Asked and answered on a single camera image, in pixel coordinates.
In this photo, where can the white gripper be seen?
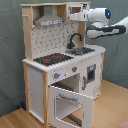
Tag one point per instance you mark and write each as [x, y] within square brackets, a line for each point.
[80, 16]

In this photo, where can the white toy microwave door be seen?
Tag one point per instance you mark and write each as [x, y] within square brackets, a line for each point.
[76, 9]

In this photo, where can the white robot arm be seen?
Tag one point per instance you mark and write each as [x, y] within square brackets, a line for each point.
[99, 27]

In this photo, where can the wooden toy kitchen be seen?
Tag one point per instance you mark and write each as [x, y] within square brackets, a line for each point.
[46, 40]

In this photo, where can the black toy faucet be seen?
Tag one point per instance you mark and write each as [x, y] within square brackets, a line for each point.
[73, 40]

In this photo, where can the grey range hood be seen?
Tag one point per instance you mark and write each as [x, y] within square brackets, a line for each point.
[48, 18]

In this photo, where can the grey toy sink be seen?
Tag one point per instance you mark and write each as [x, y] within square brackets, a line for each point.
[79, 51]

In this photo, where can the black toy stovetop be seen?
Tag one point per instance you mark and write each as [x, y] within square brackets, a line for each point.
[52, 59]

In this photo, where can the right red stove knob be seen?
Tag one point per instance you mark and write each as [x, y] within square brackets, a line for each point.
[74, 69]

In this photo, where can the red stove knob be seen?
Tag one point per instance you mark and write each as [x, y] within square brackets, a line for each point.
[56, 75]
[74, 69]

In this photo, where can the white dishwasher door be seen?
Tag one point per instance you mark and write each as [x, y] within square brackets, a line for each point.
[91, 78]

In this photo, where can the left red stove knob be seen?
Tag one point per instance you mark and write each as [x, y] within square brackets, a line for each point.
[56, 75]

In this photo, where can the white oven door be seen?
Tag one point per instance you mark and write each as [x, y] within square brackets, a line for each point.
[64, 102]

